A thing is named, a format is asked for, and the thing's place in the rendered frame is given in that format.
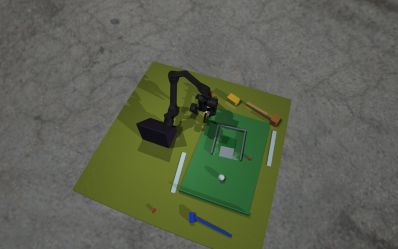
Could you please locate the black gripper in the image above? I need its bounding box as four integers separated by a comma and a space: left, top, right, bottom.
190, 103, 217, 118

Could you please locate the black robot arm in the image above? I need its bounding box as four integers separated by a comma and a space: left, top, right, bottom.
163, 70, 218, 128

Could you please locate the blue putter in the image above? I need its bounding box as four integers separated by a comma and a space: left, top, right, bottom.
189, 212, 231, 237

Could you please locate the yellow rectangular block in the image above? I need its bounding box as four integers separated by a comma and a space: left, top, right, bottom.
227, 93, 240, 106

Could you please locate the green putting mat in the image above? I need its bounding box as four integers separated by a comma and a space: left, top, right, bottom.
180, 108, 270, 213

